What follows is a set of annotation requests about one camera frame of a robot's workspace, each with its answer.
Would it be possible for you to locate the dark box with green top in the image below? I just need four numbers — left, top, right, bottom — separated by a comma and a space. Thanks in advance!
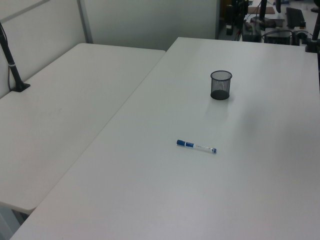
241, 24, 261, 43

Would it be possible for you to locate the blue and white marker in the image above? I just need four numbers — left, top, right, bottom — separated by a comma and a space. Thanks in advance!
176, 139, 218, 154

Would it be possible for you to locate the black monitor stand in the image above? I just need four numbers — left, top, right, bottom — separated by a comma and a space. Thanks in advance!
249, 0, 276, 29

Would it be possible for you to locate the dark electronics box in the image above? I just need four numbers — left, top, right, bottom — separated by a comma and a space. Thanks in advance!
263, 27, 294, 46

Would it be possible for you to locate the black upright box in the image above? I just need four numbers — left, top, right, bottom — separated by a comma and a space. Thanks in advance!
225, 4, 235, 36

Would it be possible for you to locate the brown cardboard sheet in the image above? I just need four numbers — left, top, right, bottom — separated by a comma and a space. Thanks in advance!
247, 6, 275, 15

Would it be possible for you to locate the black camera stand pole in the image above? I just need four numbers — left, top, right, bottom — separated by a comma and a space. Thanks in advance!
304, 6, 320, 54
0, 21, 31, 94

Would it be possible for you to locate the black mesh pen cup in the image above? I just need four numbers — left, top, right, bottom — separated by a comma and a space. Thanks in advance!
209, 70, 233, 101

